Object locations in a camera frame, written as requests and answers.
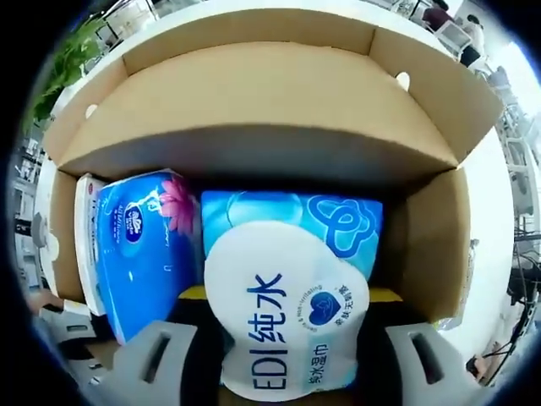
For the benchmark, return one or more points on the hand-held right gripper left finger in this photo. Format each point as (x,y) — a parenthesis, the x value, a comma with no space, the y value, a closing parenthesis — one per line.
(160,359)

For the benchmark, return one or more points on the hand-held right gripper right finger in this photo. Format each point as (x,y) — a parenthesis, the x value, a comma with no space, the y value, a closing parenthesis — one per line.
(422,359)

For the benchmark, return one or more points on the blue soft tissue packet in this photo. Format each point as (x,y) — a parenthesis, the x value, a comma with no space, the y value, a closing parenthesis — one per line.
(139,262)

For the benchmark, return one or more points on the blue wet wipes packet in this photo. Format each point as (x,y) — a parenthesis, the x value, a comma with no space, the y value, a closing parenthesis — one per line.
(270,304)

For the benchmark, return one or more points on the brown cardboard shoe box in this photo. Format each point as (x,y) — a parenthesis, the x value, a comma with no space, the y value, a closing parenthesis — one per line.
(270,105)

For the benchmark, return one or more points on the white box in carton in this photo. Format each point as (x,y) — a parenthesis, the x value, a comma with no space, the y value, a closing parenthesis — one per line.
(86,237)

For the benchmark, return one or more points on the potted green plant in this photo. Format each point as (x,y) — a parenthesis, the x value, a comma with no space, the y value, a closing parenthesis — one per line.
(63,72)

